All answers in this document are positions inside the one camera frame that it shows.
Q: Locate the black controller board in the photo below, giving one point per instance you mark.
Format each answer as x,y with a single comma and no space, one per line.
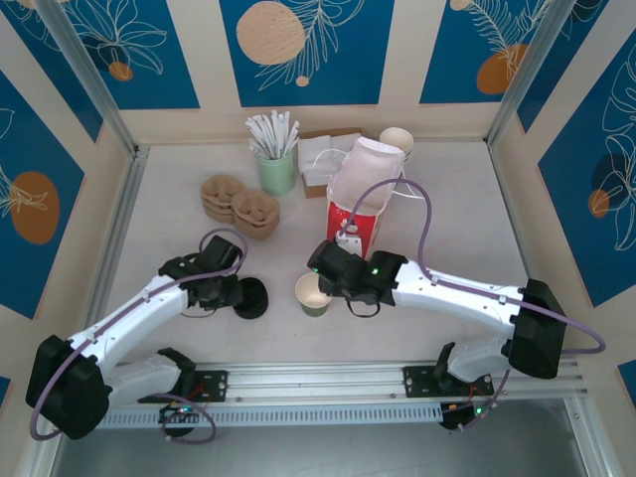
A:
457,417
174,413

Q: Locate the aluminium mounting rail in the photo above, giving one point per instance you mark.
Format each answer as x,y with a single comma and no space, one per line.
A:
318,377

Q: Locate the stack of white paper cups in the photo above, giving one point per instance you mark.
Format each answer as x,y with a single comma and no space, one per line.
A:
395,136

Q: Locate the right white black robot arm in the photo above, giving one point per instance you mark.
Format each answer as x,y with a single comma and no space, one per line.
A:
457,298

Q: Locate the white paper napkins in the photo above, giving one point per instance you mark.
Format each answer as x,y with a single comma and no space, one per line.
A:
313,154

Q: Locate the red white paper bag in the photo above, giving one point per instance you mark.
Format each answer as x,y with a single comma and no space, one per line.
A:
365,169

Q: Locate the mint green straw holder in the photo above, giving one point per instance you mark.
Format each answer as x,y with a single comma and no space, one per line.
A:
275,174

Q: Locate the brown cardboard napkin box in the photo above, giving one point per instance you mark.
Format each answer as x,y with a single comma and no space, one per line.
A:
315,193

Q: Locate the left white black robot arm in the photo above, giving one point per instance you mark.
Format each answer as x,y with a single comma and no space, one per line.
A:
139,308

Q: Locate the aluminium frame post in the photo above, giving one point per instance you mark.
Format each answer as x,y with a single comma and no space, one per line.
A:
85,69
532,69

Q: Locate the black cup lid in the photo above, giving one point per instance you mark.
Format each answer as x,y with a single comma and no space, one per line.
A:
253,303

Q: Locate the green paper coffee cup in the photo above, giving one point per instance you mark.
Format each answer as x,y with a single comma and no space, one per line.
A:
310,305

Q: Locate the stack of brown cup carriers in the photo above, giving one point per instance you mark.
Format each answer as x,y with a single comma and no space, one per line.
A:
258,231

